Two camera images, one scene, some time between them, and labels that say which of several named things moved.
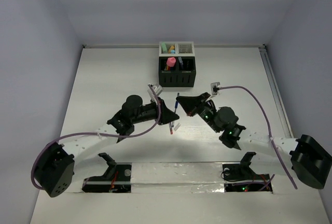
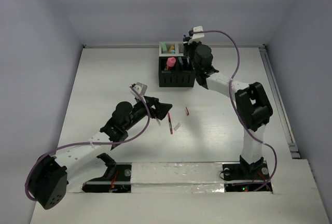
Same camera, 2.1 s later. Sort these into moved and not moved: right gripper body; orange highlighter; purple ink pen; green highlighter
Moved: right gripper body
Not moved: green highlighter; purple ink pen; orange highlighter
